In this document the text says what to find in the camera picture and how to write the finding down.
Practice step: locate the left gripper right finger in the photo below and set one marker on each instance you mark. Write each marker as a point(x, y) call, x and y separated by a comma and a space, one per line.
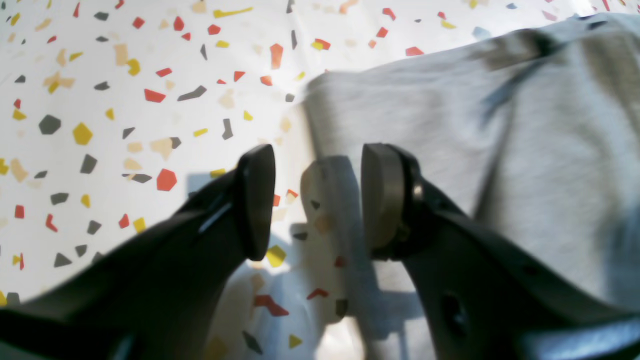
point(484, 298)

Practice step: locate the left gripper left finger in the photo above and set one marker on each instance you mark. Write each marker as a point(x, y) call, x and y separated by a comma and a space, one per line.
point(154, 297)

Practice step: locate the grey T-shirt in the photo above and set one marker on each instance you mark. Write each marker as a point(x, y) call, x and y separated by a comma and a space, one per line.
point(533, 134)

